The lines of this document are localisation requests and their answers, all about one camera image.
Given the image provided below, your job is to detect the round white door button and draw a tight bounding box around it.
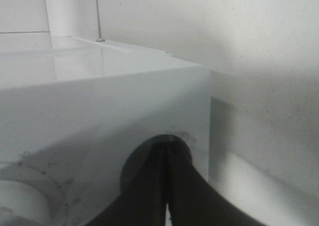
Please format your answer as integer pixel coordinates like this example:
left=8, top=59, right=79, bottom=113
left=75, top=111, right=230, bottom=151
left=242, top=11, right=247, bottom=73
left=120, top=133, right=192, bottom=193

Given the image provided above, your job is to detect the lower white microwave knob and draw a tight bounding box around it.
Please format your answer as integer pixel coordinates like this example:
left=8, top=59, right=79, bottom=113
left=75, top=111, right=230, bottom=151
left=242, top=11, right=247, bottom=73
left=0, top=163, right=63, bottom=226

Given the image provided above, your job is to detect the white microwave oven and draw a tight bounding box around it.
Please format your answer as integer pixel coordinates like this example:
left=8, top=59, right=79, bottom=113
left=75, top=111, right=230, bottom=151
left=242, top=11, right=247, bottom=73
left=0, top=33, right=211, bottom=226

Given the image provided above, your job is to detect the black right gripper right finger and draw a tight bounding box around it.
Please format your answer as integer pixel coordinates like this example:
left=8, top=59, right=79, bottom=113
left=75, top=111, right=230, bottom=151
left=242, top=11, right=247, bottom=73
left=166, top=141, right=263, bottom=226

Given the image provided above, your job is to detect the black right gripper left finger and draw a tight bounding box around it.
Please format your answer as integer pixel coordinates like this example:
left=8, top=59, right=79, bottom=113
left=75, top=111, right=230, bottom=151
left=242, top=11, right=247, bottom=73
left=93, top=154, right=166, bottom=226

